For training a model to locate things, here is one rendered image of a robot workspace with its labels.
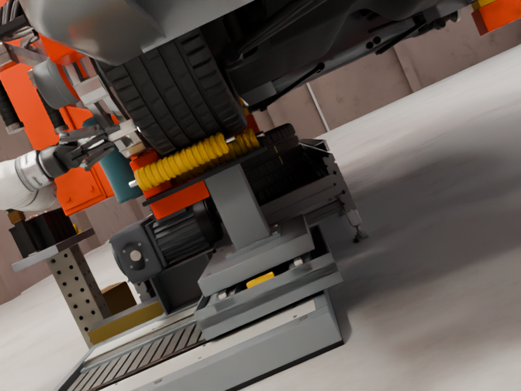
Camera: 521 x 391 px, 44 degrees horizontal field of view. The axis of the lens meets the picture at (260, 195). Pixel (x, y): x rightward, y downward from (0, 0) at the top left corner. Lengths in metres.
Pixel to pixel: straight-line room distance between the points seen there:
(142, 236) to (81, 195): 0.34
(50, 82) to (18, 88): 0.57
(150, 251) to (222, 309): 0.54
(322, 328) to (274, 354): 0.12
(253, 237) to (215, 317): 0.27
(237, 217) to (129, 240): 0.46
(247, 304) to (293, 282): 0.12
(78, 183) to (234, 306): 0.93
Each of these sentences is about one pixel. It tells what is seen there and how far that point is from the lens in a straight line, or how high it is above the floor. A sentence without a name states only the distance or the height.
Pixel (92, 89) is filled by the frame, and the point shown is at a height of 0.74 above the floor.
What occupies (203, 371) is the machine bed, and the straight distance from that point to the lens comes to 1.47.
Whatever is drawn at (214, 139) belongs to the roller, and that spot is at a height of 0.53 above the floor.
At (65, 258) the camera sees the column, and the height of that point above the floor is 0.39.
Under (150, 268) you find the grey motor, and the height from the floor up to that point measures 0.26.
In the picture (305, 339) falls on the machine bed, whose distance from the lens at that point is 1.43.
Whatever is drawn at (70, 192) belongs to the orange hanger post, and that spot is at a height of 0.59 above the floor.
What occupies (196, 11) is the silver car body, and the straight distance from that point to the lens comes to 1.36.
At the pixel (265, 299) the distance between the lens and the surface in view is 1.56.
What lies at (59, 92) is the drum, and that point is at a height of 0.81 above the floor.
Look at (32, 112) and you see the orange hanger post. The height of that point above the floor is 0.89.
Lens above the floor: 0.46
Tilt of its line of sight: 4 degrees down
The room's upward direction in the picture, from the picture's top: 25 degrees counter-clockwise
